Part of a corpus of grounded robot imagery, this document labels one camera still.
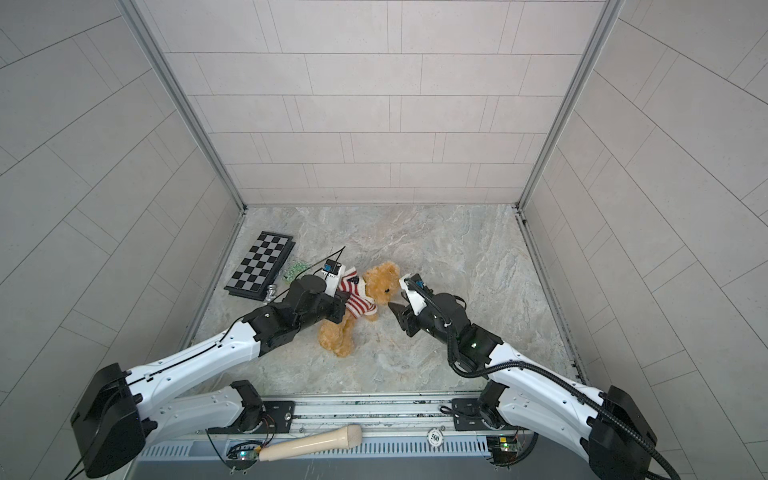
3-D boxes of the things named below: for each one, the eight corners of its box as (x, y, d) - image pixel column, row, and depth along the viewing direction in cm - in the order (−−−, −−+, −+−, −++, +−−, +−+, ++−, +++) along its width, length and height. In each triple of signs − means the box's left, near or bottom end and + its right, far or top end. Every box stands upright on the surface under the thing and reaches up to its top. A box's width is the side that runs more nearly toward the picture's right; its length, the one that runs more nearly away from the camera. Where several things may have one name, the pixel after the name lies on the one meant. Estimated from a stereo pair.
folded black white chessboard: (229, 294, 94) (223, 288, 91) (264, 237, 109) (260, 230, 106) (264, 301, 93) (260, 295, 90) (295, 242, 107) (292, 236, 104)
